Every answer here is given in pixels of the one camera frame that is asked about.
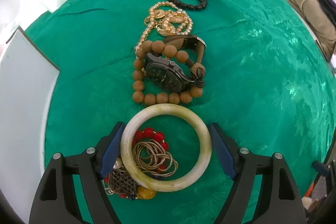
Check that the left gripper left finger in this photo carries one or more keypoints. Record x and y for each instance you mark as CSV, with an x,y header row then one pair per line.
x,y
55,200

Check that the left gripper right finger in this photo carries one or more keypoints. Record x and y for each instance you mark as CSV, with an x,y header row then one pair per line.
x,y
279,200

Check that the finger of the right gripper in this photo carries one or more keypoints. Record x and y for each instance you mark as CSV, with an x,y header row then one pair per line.
x,y
321,168

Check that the pale jade bangle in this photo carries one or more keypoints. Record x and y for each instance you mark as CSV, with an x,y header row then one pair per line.
x,y
184,113

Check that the green patterned cloth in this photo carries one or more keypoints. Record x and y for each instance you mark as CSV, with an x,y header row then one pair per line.
x,y
267,84

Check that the white drawer box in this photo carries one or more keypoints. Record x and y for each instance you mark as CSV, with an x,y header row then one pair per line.
x,y
28,79

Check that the black wrist watch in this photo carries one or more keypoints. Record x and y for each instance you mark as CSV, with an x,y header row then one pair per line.
x,y
168,75

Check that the beige pillow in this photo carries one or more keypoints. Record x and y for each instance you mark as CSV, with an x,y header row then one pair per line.
x,y
319,22

